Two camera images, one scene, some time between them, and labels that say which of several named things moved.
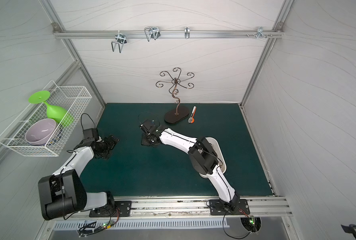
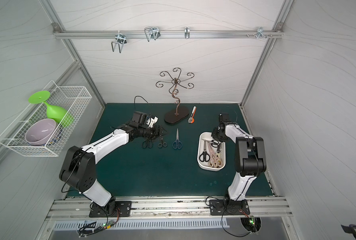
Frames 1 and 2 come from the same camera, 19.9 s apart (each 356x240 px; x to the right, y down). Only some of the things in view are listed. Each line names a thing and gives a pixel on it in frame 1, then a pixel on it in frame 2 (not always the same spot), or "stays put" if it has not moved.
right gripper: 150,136 → 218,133
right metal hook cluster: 259,33 stays put
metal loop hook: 152,32 stays put
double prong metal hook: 121,39 stays put
